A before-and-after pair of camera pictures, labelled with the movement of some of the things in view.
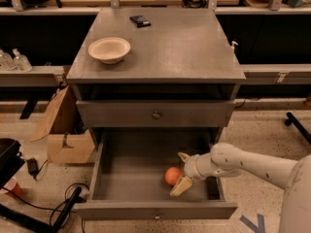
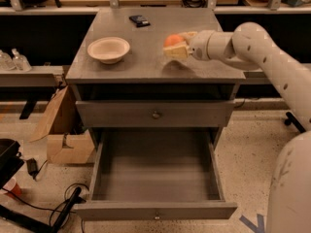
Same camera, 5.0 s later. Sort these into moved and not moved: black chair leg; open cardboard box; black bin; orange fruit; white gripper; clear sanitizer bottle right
Moved: white gripper; orange fruit
Not moved: open cardboard box; clear sanitizer bottle right; black chair leg; black bin
